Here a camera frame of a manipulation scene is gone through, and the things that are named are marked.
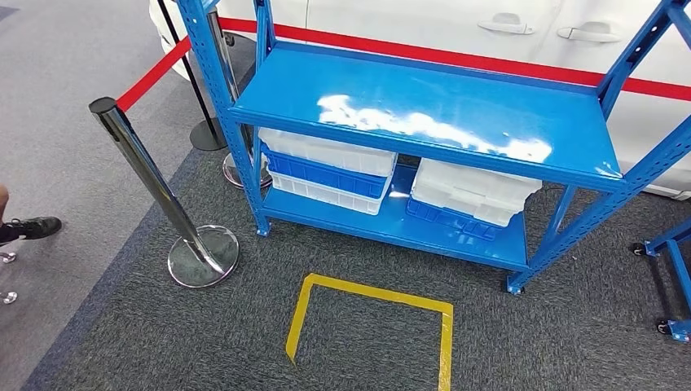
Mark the white car door handle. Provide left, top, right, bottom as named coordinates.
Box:
left=478, top=12, right=535, bottom=36
left=557, top=21, right=622, bottom=44

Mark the blue ribbed plastic crate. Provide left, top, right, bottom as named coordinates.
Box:
left=262, top=148, right=394, bottom=200
left=406, top=198, right=500, bottom=242

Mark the black pole stand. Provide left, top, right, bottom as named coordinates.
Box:
left=156, top=0, right=228, bottom=152

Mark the translucent white plastic crate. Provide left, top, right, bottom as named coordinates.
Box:
left=410, top=157, right=543, bottom=228
left=257, top=127, right=399, bottom=178

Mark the black stool with chrome base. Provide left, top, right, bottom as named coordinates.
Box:
left=0, top=250, right=18, bottom=306

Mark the person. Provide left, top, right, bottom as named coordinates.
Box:
left=0, top=186, right=63, bottom=247

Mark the chrome stanchion post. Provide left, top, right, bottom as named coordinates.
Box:
left=88, top=97, right=240, bottom=289
left=207, top=7, right=273, bottom=191

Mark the red barrier belt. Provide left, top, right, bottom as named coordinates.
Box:
left=116, top=36, right=193, bottom=113
left=218, top=17, right=691, bottom=103

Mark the blue metal shelf rack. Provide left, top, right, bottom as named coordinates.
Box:
left=177, top=0, right=691, bottom=297

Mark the blue wheeled cart frame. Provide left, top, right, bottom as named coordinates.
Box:
left=630, top=218, right=691, bottom=344

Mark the white car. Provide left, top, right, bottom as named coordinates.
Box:
left=148, top=0, right=691, bottom=202

